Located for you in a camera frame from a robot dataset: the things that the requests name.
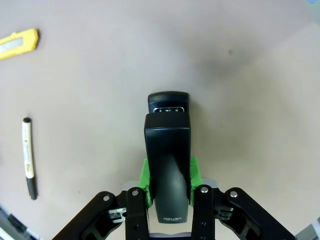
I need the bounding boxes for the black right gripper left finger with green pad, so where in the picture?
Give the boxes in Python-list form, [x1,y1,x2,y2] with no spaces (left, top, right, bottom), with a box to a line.
[51,157,154,240]

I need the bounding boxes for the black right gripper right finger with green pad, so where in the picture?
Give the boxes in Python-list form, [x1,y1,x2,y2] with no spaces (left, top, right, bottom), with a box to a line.
[187,156,296,240]

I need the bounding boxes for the black stapler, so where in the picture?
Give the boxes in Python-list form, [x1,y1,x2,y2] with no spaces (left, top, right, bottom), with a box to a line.
[143,90,192,224]

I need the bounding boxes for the white marker pen black cap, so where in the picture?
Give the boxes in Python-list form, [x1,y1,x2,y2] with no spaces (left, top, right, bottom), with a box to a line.
[21,117,39,201]

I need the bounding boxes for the white strip with dark marks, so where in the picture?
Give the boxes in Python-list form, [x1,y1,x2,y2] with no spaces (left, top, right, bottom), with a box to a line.
[0,204,40,240]

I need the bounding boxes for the yellow utility knife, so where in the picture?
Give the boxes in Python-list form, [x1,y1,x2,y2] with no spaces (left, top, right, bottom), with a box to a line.
[0,28,40,61]

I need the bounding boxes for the grey metal frame piece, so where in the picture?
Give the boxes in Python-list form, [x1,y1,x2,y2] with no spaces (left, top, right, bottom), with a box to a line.
[295,216,320,240]

